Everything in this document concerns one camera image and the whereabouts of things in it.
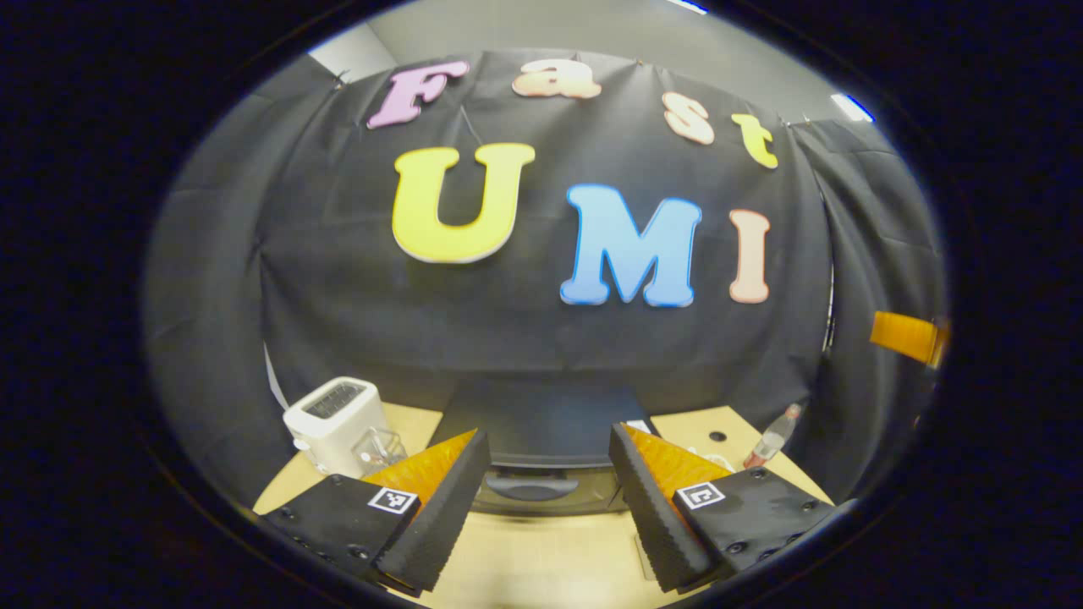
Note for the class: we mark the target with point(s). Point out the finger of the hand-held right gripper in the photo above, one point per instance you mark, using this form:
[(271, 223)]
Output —
[(909, 337)]

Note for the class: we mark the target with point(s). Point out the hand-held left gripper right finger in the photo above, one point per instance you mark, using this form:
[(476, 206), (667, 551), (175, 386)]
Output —
[(651, 507)]

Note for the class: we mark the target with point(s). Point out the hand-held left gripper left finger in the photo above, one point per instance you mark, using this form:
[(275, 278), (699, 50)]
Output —
[(444, 516)]

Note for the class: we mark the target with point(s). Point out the black electric oven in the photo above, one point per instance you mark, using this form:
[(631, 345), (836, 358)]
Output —
[(541, 423)]

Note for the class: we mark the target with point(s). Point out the clear plastic bottle red label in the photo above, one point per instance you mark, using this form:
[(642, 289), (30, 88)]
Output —
[(774, 438)]

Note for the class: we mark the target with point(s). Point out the white toaster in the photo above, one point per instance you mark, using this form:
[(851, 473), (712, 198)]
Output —
[(334, 423)]

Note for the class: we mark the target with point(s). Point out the ceiling light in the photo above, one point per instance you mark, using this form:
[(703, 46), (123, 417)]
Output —
[(850, 107)]

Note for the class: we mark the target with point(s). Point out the black backdrop cloth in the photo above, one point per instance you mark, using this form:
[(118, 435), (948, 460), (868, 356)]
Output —
[(338, 296)]

